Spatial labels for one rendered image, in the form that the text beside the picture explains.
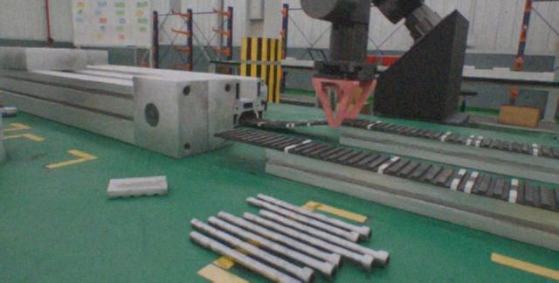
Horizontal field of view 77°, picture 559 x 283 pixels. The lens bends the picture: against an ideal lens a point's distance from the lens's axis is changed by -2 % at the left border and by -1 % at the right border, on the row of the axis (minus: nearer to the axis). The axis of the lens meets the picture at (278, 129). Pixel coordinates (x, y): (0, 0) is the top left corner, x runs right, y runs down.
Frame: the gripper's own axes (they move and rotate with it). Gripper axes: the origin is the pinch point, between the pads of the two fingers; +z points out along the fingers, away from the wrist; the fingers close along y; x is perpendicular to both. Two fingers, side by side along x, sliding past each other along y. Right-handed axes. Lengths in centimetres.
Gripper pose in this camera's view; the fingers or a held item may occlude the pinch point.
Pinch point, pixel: (341, 120)
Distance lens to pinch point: 57.2
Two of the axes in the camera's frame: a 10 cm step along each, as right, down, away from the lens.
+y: -5.7, 1.3, -8.1
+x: 8.2, 1.5, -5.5
